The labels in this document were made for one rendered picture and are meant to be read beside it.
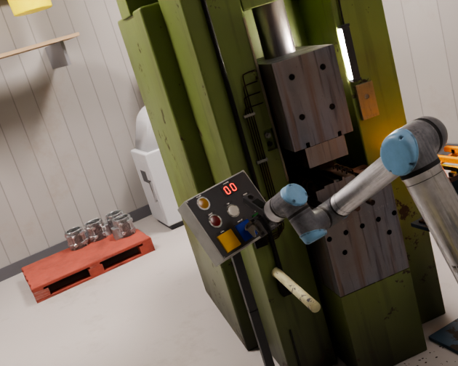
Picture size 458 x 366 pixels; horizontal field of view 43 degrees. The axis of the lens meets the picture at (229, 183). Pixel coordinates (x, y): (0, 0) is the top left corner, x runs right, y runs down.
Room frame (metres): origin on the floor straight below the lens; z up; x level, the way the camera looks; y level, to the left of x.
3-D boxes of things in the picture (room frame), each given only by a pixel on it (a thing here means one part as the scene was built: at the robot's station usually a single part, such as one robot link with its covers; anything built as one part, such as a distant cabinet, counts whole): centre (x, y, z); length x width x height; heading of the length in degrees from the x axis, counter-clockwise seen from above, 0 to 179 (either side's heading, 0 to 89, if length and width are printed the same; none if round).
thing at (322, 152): (2.74, -0.41, 1.14); 0.42 x 0.20 x 0.10; 13
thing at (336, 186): (2.74, -0.41, 0.96); 0.42 x 0.20 x 0.09; 13
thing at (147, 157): (5.79, 0.51, 0.60); 0.66 x 0.54 x 1.20; 116
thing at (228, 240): (2.16, 0.07, 1.01); 0.07 x 0.05 x 0.07; 128
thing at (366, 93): (2.73, -0.74, 1.27); 0.09 x 0.02 x 0.17; 103
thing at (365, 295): (2.76, -0.47, 0.23); 0.56 x 0.38 x 0.47; 13
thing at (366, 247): (2.76, -0.47, 0.69); 0.56 x 0.38 x 0.45; 13
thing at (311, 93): (2.75, -0.46, 1.39); 0.42 x 0.39 x 0.40; 13
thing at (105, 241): (5.19, 1.48, 0.16); 1.15 x 0.78 x 0.31; 116
